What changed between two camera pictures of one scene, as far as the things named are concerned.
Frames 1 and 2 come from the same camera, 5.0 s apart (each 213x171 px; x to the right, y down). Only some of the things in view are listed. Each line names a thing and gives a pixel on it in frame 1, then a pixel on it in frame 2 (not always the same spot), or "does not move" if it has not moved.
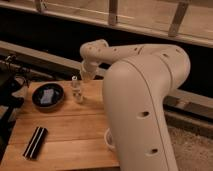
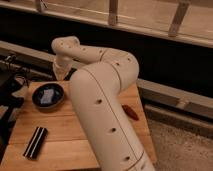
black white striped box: x=36 y=141 does not move
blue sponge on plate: x=47 y=96 does not move
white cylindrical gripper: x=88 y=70 to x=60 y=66
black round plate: x=48 y=96 does not move
